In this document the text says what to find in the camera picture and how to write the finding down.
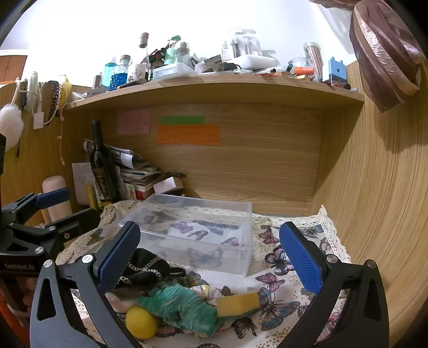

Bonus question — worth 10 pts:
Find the green sticky note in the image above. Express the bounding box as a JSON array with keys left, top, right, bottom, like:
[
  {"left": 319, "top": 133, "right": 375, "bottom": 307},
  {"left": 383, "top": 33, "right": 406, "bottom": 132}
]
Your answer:
[{"left": 161, "top": 116, "right": 205, "bottom": 125}]

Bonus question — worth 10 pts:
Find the bottle of blue beads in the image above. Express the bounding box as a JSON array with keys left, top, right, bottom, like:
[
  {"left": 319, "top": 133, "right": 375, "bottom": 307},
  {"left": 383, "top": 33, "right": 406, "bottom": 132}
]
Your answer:
[{"left": 112, "top": 55, "right": 132, "bottom": 91}]

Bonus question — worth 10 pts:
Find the orange paper note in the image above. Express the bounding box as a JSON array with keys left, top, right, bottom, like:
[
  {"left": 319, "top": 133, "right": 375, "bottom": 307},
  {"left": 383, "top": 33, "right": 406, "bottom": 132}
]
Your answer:
[{"left": 157, "top": 125, "right": 221, "bottom": 147}]

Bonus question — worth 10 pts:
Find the black headband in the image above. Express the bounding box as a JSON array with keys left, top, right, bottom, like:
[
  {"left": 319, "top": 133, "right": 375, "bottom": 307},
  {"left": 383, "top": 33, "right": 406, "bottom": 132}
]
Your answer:
[{"left": 47, "top": 80, "right": 62, "bottom": 124}]

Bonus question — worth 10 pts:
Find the clear plastic storage box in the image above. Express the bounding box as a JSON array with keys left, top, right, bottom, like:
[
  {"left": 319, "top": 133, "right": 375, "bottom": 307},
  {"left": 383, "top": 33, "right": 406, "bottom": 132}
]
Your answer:
[{"left": 118, "top": 193, "right": 254, "bottom": 278}]

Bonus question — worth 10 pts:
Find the clear jar of brown sticks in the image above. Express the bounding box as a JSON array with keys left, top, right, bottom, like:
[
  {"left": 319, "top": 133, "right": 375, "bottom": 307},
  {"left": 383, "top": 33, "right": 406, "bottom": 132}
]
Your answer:
[{"left": 303, "top": 42, "right": 323, "bottom": 81}]

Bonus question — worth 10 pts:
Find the clear cotton swab organizer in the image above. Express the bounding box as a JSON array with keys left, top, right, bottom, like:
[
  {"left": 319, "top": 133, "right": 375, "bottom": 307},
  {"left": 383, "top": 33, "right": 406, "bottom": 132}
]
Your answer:
[{"left": 221, "top": 28, "right": 263, "bottom": 57}]

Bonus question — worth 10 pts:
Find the flat white box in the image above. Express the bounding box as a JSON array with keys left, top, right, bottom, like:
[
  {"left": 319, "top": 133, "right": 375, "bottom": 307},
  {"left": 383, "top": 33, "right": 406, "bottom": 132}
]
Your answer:
[{"left": 231, "top": 55, "right": 280, "bottom": 71}]

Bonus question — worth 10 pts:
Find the clear bottle with silver cap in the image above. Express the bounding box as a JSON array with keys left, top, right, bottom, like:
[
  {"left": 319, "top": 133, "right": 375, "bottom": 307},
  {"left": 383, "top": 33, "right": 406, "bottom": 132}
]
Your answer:
[{"left": 174, "top": 42, "right": 191, "bottom": 64}]

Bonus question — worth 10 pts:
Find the round glass jar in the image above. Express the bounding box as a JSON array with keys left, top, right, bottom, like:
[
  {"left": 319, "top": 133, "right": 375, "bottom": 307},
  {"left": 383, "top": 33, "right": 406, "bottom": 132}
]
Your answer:
[{"left": 288, "top": 58, "right": 310, "bottom": 72}]

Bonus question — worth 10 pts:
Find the yellow green sponge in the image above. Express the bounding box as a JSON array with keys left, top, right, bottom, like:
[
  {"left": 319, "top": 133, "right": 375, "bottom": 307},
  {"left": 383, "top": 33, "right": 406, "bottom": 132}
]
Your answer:
[{"left": 217, "top": 291, "right": 261, "bottom": 318}]

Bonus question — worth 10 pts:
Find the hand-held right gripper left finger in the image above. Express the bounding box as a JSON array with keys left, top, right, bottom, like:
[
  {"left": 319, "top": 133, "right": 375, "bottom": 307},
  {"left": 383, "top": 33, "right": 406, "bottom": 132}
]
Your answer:
[{"left": 29, "top": 221, "right": 144, "bottom": 348}]

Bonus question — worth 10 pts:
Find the dark wine bottle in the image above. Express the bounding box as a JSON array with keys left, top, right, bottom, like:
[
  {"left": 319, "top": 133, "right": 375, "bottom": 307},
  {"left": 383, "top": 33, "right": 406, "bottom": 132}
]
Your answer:
[{"left": 90, "top": 120, "right": 117, "bottom": 210}]

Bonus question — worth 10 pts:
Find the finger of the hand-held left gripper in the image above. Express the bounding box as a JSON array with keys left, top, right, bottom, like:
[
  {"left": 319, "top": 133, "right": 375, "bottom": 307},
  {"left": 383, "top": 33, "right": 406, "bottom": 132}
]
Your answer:
[
  {"left": 7, "top": 207, "right": 102, "bottom": 266},
  {"left": 0, "top": 187, "right": 71, "bottom": 222}
]

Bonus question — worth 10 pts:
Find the stack of books and magazines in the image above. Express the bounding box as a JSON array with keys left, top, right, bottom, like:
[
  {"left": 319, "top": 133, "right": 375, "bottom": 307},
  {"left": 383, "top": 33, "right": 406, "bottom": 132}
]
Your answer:
[{"left": 83, "top": 139, "right": 164, "bottom": 201}]

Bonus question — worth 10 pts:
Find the white cord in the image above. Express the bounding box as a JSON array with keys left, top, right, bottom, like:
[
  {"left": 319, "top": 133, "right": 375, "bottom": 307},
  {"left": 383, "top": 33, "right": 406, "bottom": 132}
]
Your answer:
[{"left": 59, "top": 110, "right": 66, "bottom": 165}]

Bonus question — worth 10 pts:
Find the white floral cloth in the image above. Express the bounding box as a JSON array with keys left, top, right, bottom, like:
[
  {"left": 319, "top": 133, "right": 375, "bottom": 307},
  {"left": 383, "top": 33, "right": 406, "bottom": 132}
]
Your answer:
[{"left": 187, "top": 283, "right": 235, "bottom": 302}]

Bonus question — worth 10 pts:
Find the butterfly print lace tablecloth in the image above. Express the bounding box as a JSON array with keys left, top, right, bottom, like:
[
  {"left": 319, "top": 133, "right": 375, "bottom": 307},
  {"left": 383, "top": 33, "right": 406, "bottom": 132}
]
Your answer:
[{"left": 55, "top": 200, "right": 351, "bottom": 348}]

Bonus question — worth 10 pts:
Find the wooden shelf board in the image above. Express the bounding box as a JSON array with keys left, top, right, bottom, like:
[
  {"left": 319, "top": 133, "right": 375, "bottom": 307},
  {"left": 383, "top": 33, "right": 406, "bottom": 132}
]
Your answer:
[{"left": 62, "top": 72, "right": 365, "bottom": 111}]

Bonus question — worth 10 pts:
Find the blue liquid bottle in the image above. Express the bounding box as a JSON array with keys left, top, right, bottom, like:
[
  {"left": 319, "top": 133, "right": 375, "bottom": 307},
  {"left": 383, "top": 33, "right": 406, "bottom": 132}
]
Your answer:
[{"left": 104, "top": 63, "right": 117, "bottom": 91}]

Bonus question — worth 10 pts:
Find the white fluffy pompom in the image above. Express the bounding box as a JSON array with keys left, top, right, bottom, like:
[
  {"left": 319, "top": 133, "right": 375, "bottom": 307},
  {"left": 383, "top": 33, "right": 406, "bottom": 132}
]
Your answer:
[{"left": 0, "top": 104, "right": 25, "bottom": 151}]

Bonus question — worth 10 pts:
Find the small white box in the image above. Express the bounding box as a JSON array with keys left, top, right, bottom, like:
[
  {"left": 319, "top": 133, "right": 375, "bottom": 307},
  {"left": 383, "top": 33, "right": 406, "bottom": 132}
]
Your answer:
[{"left": 160, "top": 176, "right": 186, "bottom": 195}]

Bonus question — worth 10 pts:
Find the black cloth with chain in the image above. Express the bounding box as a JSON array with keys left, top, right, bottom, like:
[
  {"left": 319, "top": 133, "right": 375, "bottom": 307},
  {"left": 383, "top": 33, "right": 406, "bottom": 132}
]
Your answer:
[{"left": 115, "top": 248, "right": 186, "bottom": 290}]

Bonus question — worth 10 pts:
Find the blue plastic block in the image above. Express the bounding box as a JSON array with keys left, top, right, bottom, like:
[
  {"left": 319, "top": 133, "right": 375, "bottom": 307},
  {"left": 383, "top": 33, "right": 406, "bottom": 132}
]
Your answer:
[{"left": 328, "top": 57, "right": 348, "bottom": 86}]

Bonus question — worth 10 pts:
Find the green crinkled cloth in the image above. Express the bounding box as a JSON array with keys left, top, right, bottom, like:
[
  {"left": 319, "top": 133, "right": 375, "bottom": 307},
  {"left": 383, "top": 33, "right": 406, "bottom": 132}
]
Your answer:
[{"left": 137, "top": 283, "right": 221, "bottom": 337}]

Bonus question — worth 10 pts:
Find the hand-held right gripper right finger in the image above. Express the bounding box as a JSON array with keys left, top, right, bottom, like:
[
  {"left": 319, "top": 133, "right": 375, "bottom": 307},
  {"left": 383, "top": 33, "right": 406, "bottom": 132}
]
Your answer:
[{"left": 277, "top": 221, "right": 392, "bottom": 348}]

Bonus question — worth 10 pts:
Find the cardboard box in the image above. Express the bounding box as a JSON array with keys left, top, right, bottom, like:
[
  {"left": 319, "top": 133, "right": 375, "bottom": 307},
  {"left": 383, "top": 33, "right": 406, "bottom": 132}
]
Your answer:
[{"left": 0, "top": 50, "right": 28, "bottom": 86}]

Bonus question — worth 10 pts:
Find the white plastic container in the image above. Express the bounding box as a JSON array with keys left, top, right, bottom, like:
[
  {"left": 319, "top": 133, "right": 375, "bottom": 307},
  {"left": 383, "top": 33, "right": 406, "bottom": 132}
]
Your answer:
[{"left": 152, "top": 62, "right": 198, "bottom": 81}]

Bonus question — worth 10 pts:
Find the beige insulated bottle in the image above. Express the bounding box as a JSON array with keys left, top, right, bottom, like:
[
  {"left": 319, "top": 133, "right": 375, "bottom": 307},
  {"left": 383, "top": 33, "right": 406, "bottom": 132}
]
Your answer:
[{"left": 42, "top": 176, "right": 72, "bottom": 223}]

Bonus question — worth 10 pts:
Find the pink sticky note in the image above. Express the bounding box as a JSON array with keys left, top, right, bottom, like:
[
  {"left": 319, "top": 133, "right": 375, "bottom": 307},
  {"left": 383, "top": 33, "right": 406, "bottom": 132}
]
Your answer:
[{"left": 117, "top": 109, "right": 151, "bottom": 135}]

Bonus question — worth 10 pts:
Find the white handwritten paper note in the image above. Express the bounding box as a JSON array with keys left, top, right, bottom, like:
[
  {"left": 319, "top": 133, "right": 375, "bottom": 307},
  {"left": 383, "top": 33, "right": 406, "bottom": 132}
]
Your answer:
[{"left": 72, "top": 162, "right": 96, "bottom": 205}]

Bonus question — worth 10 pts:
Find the green plastic bottle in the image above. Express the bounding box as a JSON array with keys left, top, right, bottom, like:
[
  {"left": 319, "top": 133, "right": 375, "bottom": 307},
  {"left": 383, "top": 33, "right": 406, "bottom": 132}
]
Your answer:
[{"left": 164, "top": 35, "right": 181, "bottom": 66}]

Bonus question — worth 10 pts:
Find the yellow soft ball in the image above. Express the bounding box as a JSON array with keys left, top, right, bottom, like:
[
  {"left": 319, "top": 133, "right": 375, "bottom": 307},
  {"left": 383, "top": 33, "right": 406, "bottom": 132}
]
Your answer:
[{"left": 125, "top": 306, "right": 158, "bottom": 338}]

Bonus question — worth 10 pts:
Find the brown hanging fabric bag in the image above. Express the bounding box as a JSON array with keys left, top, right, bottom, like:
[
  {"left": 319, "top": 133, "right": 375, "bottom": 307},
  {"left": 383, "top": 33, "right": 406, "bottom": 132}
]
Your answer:
[{"left": 349, "top": 0, "right": 422, "bottom": 112}]

